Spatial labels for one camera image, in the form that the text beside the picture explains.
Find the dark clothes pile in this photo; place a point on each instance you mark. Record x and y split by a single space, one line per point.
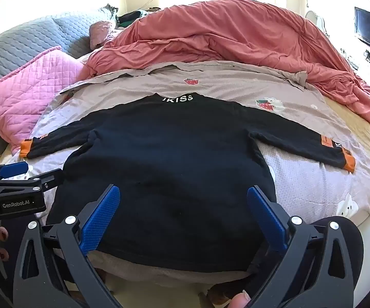
130 17

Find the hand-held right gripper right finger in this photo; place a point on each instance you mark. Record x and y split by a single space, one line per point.
268 219

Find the black sweater with orange cuffs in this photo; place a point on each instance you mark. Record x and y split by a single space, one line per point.
172 166

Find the pink quilted pillow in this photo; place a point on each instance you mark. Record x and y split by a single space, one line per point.
27 93

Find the small dusty pink pillow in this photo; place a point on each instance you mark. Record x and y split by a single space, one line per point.
101 32

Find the person's left hand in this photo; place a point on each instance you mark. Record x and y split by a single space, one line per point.
2 243

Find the printed grey-pink blanket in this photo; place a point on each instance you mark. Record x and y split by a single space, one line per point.
229 83

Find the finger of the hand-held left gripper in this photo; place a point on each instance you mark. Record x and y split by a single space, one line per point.
48 179
13 168

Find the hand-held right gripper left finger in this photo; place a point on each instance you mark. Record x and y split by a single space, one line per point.
101 218

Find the salmon red duvet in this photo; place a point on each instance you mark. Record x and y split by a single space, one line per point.
220 32

